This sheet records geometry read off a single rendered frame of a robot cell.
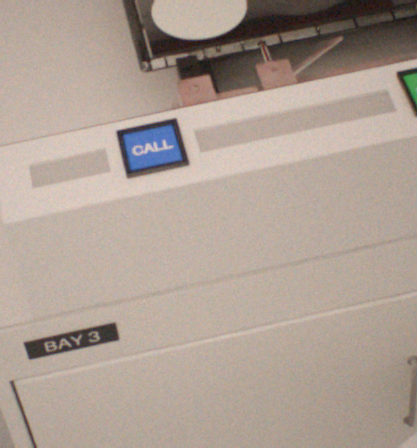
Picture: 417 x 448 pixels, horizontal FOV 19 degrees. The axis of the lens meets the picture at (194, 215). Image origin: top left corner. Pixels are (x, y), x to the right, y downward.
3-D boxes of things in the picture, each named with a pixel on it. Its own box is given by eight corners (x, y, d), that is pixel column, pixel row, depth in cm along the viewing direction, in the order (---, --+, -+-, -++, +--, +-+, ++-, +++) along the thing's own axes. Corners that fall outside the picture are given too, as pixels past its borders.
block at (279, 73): (256, 85, 128) (254, 63, 125) (288, 78, 128) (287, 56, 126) (275, 139, 122) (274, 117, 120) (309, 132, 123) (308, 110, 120)
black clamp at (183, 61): (177, 73, 129) (174, 54, 127) (198, 69, 129) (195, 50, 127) (183, 96, 127) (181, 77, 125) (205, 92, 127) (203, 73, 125)
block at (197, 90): (178, 101, 127) (175, 79, 125) (211, 94, 127) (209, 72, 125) (194, 156, 122) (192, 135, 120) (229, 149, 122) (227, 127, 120)
